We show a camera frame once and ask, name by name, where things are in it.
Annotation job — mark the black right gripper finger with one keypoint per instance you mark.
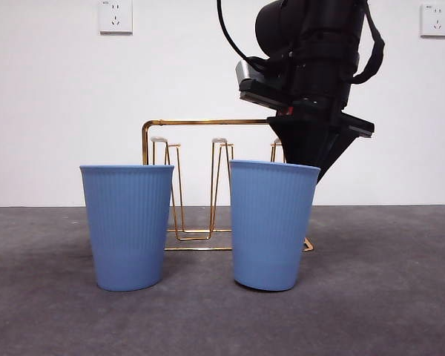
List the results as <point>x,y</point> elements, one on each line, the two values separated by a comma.
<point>337,148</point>
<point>304,141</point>

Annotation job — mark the blue ribbed cup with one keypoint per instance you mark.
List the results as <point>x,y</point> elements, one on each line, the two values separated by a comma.
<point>128,230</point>
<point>270,230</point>

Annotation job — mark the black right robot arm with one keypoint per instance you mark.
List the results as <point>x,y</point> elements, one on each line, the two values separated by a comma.
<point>300,22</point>

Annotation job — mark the pale grey camera box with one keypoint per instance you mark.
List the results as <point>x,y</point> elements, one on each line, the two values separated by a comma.
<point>244,72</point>

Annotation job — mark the white wall socket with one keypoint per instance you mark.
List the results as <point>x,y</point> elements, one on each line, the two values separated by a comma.
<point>435,21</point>
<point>115,18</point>

